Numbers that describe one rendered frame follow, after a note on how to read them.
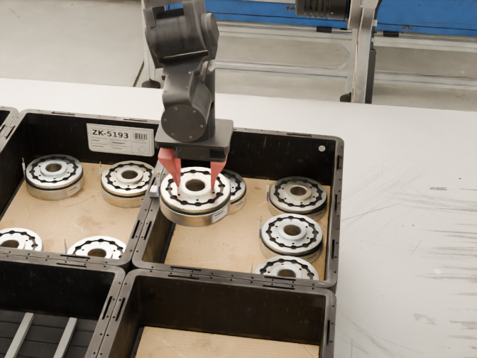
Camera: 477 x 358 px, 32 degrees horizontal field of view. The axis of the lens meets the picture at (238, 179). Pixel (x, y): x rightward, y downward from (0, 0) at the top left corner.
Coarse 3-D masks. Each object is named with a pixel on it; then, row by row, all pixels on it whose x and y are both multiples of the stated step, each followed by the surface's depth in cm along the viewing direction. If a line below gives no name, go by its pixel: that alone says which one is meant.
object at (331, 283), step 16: (240, 128) 151; (336, 144) 147; (336, 160) 143; (336, 176) 139; (336, 192) 135; (336, 208) 132; (144, 224) 128; (336, 224) 129; (144, 240) 125; (336, 240) 126; (336, 256) 123; (176, 272) 119; (192, 272) 119; (208, 272) 119; (224, 272) 119; (240, 272) 119; (336, 272) 120
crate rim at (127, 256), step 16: (32, 112) 153; (48, 112) 153; (64, 112) 154; (16, 128) 149; (0, 144) 144; (160, 176) 138; (144, 208) 131; (128, 240) 124; (32, 256) 121; (48, 256) 121; (64, 256) 121; (80, 256) 121; (96, 256) 121; (128, 256) 121
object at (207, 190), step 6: (186, 180) 121; (192, 180) 122; (198, 180) 122; (204, 180) 121; (180, 186) 120; (210, 186) 120; (180, 192) 120; (186, 192) 119; (192, 192) 119; (198, 192) 119; (204, 192) 119
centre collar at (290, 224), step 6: (288, 222) 139; (294, 222) 139; (282, 228) 138; (300, 228) 138; (282, 234) 136; (300, 234) 136; (306, 234) 137; (288, 240) 136; (294, 240) 135; (300, 240) 136
